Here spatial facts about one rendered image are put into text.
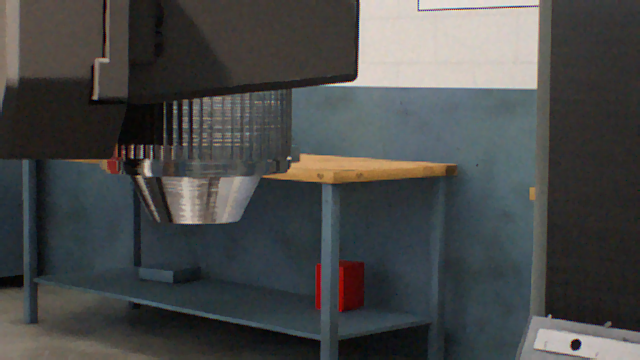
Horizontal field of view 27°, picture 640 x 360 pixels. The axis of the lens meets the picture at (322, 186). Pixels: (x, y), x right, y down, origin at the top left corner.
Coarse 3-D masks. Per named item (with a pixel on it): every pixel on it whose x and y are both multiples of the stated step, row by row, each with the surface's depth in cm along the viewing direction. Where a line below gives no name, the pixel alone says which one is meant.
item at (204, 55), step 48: (144, 0) 28; (192, 0) 29; (240, 0) 29; (288, 0) 30; (336, 0) 30; (144, 48) 28; (192, 48) 29; (240, 48) 29; (288, 48) 30; (336, 48) 30; (144, 96) 28; (192, 96) 29
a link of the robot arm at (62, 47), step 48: (0, 0) 25; (48, 0) 25; (96, 0) 25; (0, 48) 25; (48, 48) 25; (96, 48) 25; (0, 96) 25; (48, 96) 25; (96, 96) 25; (0, 144) 26; (48, 144) 26; (96, 144) 26
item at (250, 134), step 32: (224, 96) 30; (256, 96) 31; (288, 96) 32; (128, 128) 30; (160, 128) 30; (192, 128) 30; (224, 128) 30; (256, 128) 31; (288, 128) 32; (128, 160) 31; (160, 160) 30; (192, 160) 30; (224, 160) 30; (256, 160) 31; (288, 160) 32
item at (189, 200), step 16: (160, 176) 31; (240, 176) 31; (256, 176) 32; (144, 192) 32; (160, 192) 31; (176, 192) 31; (192, 192) 31; (208, 192) 31; (224, 192) 31; (240, 192) 32; (160, 208) 31; (176, 208) 31; (192, 208) 31; (208, 208) 31; (224, 208) 31; (240, 208) 32
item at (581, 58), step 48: (576, 0) 67; (624, 0) 65; (576, 48) 68; (624, 48) 66; (576, 96) 68; (624, 96) 66; (576, 144) 68; (624, 144) 66; (576, 192) 68; (624, 192) 66; (576, 240) 68; (624, 240) 66; (576, 288) 68; (624, 288) 66
